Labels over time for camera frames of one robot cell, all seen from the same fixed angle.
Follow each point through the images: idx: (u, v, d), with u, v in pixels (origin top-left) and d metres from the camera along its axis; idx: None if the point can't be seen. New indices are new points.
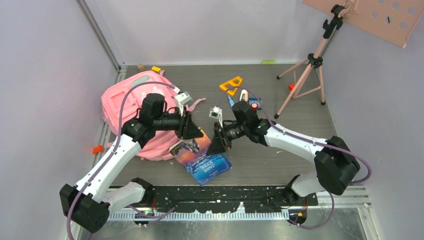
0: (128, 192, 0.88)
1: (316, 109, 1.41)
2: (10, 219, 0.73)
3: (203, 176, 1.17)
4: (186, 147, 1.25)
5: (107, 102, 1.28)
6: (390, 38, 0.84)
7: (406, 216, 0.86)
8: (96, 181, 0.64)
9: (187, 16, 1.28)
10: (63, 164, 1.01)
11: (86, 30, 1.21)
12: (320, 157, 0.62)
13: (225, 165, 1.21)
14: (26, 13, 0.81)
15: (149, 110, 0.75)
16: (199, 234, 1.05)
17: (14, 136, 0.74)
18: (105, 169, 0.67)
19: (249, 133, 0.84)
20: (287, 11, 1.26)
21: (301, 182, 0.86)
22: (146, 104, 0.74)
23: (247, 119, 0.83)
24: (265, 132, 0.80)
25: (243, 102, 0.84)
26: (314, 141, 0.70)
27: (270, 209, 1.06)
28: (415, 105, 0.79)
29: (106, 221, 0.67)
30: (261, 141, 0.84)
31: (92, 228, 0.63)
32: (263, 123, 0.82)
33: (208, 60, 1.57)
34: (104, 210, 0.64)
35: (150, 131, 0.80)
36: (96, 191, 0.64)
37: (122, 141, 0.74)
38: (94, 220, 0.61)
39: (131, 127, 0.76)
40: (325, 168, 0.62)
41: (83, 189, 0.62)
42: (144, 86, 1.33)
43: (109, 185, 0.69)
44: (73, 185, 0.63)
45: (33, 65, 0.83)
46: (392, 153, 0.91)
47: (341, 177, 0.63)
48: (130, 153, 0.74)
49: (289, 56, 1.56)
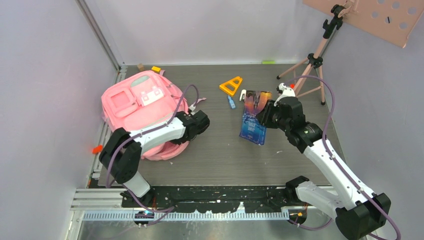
0: (142, 178, 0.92)
1: (316, 109, 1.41)
2: (10, 220, 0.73)
3: (245, 131, 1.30)
4: (254, 98, 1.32)
5: (107, 102, 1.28)
6: (391, 39, 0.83)
7: (406, 217, 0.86)
8: (146, 137, 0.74)
9: (188, 17, 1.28)
10: (63, 164, 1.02)
11: (87, 30, 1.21)
12: (358, 209, 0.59)
13: (259, 139, 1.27)
14: (27, 14, 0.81)
15: (201, 117, 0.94)
16: (199, 234, 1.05)
17: (13, 138, 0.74)
18: (155, 132, 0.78)
19: (291, 133, 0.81)
20: (287, 11, 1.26)
21: (313, 195, 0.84)
22: (200, 113, 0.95)
23: (292, 117, 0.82)
24: (310, 143, 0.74)
25: (296, 99, 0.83)
26: (361, 189, 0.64)
27: (270, 209, 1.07)
28: (415, 105, 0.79)
29: (130, 177, 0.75)
30: (298, 146, 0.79)
31: (119, 175, 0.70)
32: (312, 129, 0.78)
33: (208, 59, 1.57)
34: (134, 168, 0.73)
35: (194, 128, 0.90)
36: (144, 143, 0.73)
37: (174, 121, 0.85)
38: (128, 168, 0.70)
39: (184, 116, 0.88)
40: (354, 219, 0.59)
41: (135, 136, 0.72)
42: (144, 85, 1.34)
43: (150, 146, 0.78)
44: (127, 132, 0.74)
45: (33, 66, 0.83)
46: (392, 153, 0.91)
47: (361, 231, 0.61)
48: (175, 133, 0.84)
49: (289, 56, 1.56)
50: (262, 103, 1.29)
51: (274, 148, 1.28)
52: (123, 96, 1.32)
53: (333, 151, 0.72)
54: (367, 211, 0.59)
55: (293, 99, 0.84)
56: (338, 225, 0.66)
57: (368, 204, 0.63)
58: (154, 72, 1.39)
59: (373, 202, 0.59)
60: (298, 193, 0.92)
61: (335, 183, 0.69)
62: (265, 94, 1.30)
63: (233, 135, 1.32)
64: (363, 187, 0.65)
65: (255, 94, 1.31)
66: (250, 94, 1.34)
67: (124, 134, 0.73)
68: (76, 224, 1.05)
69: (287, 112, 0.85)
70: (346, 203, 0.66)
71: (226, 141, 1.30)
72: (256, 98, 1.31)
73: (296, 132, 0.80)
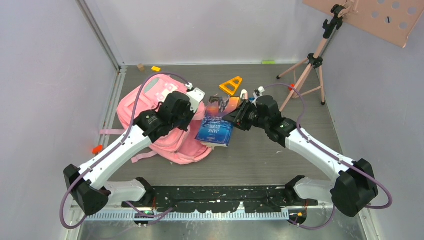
0: (129, 188, 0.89)
1: (316, 109, 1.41)
2: (10, 220, 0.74)
3: (205, 133, 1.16)
4: (219, 103, 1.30)
5: (124, 113, 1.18)
6: (390, 38, 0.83)
7: (406, 216, 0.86)
8: (97, 169, 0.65)
9: (188, 17, 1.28)
10: (63, 164, 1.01)
11: (86, 30, 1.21)
12: (343, 178, 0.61)
13: (224, 139, 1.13)
14: (27, 14, 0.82)
15: (172, 106, 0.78)
16: (199, 234, 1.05)
17: (13, 137, 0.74)
18: (109, 158, 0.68)
19: (270, 131, 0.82)
20: (287, 10, 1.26)
21: (309, 188, 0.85)
22: (170, 99, 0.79)
23: (270, 116, 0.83)
24: (287, 134, 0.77)
25: (271, 98, 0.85)
26: (340, 159, 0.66)
27: (270, 209, 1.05)
28: (415, 105, 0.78)
29: (103, 206, 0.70)
30: (280, 141, 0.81)
31: (87, 212, 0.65)
32: (288, 124, 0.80)
33: (207, 59, 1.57)
34: (103, 198, 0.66)
35: (164, 128, 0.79)
36: (96, 179, 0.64)
37: (132, 132, 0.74)
38: (91, 204, 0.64)
39: (145, 119, 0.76)
40: (345, 191, 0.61)
41: (84, 174, 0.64)
42: (156, 86, 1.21)
43: (111, 173, 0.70)
44: (78, 168, 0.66)
45: (33, 66, 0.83)
46: (392, 153, 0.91)
47: (358, 202, 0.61)
48: (139, 146, 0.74)
49: (289, 56, 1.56)
50: (229, 106, 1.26)
51: (274, 148, 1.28)
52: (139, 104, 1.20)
53: (309, 136, 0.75)
54: (353, 179, 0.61)
55: (268, 99, 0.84)
56: (336, 204, 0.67)
57: (354, 172, 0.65)
58: (163, 75, 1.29)
59: (356, 169, 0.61)
60: (298, 191, 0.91)
61: (319, 164, 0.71)
62: (234, 99, 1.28)
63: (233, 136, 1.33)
64: (342, 157, 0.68)
65: (221, 100, 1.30)
66: (215, 100, 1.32)
67: (73, 173, 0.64)
68: (75, 224, 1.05)
69: (263, 112, 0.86)
70: (333, 178, 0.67)
71: None
72: (223, 103, 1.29)
73: (274, 128, 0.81)
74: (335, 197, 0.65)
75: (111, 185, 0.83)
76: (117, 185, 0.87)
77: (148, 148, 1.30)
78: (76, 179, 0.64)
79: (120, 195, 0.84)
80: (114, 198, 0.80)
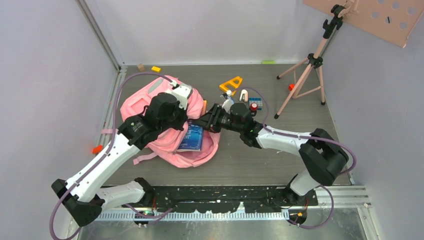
0: (126, 192, 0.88)
1: (315, 109, 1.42)
2: (10, 220, 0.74)
3: None
4: None
5: (126, 113, 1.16)
6: (391, 38, 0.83)
7: (406, 217, 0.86)
8: (84, 183, 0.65)
9: (187, 17, 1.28)
10: (63, 164, 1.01)
11: (86, 30, 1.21)
12: (304, 149, 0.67)
13: (197, 144, 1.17)
14: (27, 14, 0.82)
15: (157, 110, 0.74)
16: (199, 234, 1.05)
17: (13, 137, 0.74)
18: (95, 170, 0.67)
19: (244, 137, 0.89)
20: (287, 10, 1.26)
21: (299, 181, 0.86)
22: (155, 103, 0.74)
23: (244, 123, 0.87)
24: (257, 134, 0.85)
25: (244, 106, 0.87)
26: (299, 135, 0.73)
27: (270, 209, 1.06)
28: (415, 105, 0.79)
29: (97, 215, 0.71)
30: (254, 144, 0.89)
31: (82, 223, 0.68)
32: (258, 127, 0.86)
33: (208, 59, 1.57)
34: (94, 209, 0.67)
35: (151, 134, 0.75)
36: (83, 193, 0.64)
37: (116, 141, 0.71)
38: (82, 216, 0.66)
39: (130, 127, 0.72)
40: (310, 160, 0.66)
41: (71, 189, 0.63)
42: (160, 87, 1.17)
43: (101, 185, 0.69)
44: (66, 182, 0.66)
45: (34, 66, 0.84)
46: (392, 153, 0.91)
47: (329, 168, 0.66)
48: (125, 156, 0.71)
49: (289, 56, 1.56)
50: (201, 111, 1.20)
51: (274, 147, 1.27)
52: (142, 104, 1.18)
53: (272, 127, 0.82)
54: (313, 148, 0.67)
55: (241, 106, 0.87)
56: (316, 179, 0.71)
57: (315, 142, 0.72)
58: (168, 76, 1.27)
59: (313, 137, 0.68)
60: (296, 190, 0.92)
61: (289, 149, 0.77)
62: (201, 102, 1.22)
63: (233, 135, 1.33)
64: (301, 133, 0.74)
65: None
66: None
67: (60, 188, 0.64)
68: (77, 227, 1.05)
69: (238, 120, 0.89)
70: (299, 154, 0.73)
71: (227, 141, 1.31)
72: None
73: (249, 134, 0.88)
74: (311, 172, 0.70)
75: (106, 191, 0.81)
76: (114, 190, 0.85)
77: (147, 148, 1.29)
78: (63, 193, 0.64)
79: (116, 201, 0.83)
80: (109, 204, 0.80)
